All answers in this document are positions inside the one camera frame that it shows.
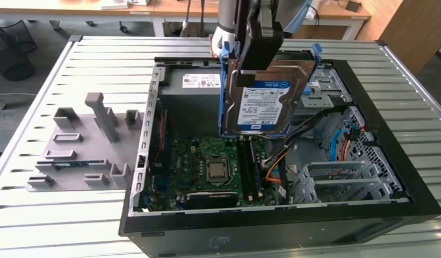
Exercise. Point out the wooden desk white frame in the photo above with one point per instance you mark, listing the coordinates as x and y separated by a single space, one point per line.
81 8

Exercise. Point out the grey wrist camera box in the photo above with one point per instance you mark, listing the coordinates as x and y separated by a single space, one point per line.
268 24

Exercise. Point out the white flat box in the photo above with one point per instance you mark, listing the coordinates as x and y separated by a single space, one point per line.
114 5

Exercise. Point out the metal optical drive cage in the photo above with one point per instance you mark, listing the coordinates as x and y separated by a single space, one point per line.
320 103

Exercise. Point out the green motherboard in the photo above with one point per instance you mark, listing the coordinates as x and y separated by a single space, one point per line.
191 150

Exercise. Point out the small brown box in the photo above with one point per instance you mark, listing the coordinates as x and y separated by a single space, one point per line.
352 6

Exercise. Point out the black graphics card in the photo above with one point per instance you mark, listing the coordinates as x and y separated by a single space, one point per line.
211 200

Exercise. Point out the black mesh wastebasket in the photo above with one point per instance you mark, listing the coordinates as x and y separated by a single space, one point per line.
13 59

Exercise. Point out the hard disk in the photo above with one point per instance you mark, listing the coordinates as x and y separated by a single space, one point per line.
263 107

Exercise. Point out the CPU socket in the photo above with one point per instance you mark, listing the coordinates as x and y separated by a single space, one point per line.
221 180

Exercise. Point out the grey metal disk bay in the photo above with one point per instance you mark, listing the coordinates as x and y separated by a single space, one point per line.
350 183

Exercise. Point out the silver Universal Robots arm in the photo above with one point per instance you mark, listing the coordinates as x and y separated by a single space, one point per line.
225 18

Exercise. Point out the grey power supply unit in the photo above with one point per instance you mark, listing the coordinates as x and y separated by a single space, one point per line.
191 113

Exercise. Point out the brown wooden cabinet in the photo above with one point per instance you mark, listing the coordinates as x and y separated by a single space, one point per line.
414 27

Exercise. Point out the grey plastic parts rack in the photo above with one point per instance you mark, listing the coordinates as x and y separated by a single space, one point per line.
87 150

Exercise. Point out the silver CPU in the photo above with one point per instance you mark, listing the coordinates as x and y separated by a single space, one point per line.
218 170

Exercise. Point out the black RAM slot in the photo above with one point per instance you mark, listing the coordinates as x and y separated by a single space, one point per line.
246 166

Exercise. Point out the black open PC case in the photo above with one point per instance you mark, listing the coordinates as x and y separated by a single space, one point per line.
242 236

